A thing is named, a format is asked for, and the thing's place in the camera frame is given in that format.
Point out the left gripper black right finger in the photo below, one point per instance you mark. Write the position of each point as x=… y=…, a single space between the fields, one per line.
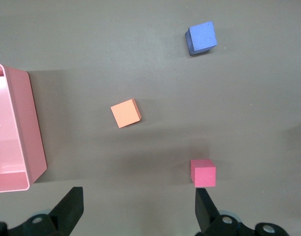
x=207 y=216

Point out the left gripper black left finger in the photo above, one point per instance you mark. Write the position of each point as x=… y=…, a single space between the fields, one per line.
x=67 y=211

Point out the red foam block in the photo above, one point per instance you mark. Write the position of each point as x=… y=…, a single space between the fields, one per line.
x=204 y=175

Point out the pink plastic bin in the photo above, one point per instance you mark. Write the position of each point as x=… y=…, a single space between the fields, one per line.
x=8 y=132

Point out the orange foam block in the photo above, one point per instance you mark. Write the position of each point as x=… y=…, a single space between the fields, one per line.
x=124 y=114

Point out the brown table mat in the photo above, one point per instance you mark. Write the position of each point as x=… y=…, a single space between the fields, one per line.
x=91 y=49

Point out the purple foam block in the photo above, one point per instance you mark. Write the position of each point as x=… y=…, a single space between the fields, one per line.
x=202 y=37

